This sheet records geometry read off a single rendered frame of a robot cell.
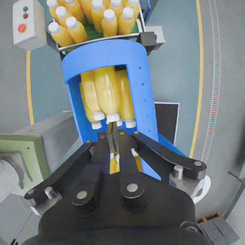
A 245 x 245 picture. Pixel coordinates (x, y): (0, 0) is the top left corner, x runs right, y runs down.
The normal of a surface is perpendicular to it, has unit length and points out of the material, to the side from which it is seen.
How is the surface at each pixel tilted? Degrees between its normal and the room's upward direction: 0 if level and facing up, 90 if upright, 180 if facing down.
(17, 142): 1
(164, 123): 0
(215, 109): 0
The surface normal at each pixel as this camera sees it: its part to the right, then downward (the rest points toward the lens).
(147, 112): 0.69, 0.03
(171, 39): 0.08, 0.21
